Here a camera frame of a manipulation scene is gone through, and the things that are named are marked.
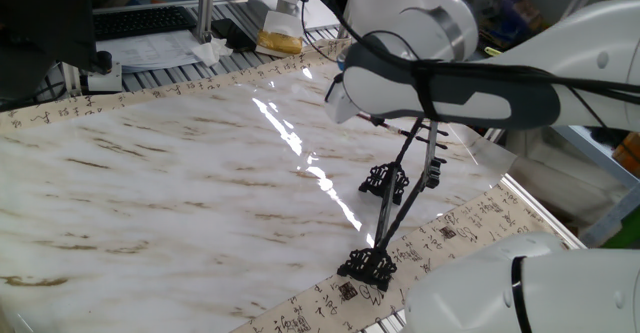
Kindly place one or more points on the green object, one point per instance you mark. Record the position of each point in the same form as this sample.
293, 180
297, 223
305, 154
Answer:
625, 237

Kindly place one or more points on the grey shelf rail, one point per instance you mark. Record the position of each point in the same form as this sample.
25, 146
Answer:
600, 153

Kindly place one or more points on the grey frame leg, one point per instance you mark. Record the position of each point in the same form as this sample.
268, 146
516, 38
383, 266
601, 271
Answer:
610, 218

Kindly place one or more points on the aluminium frame leg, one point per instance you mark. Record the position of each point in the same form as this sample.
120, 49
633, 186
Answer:
495, 135

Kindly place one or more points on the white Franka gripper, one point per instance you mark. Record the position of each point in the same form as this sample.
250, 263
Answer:
340, 105

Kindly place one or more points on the aluminium upright post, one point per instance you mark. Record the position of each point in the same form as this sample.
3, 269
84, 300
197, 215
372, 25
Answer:
205, 3

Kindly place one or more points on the yellow green tool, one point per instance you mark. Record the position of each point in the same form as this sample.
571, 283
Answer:
492, 51

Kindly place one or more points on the white crumpled tissue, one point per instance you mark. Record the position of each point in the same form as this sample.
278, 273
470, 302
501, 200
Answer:
210, 53

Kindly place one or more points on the beige calligraphy paper sheet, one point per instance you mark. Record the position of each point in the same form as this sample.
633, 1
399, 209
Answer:
75, 107

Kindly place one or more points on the orange box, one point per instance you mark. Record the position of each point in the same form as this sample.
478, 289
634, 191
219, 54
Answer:
629, 153

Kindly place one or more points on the white paper stack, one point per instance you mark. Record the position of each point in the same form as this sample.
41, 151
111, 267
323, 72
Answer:
150, 50

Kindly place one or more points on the glossy marble pattern mat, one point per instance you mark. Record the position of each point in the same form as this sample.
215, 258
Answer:
150, 213

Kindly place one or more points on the black computer keyboard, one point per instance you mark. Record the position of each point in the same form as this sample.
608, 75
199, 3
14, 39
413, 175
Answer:
140, 23

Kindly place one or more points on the white mount black knob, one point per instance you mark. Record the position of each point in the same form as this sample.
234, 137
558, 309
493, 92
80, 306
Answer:
105, 80

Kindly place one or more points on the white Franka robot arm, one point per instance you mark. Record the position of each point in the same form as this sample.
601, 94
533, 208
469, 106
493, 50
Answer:
575, 293

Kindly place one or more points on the yellow packet white label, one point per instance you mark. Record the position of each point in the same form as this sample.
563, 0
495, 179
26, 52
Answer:
280, 40

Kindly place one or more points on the black carved pen rack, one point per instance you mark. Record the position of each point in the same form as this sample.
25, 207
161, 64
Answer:
367, 270

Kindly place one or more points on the brown calligraphy brush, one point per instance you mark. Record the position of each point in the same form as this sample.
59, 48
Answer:
397, 130

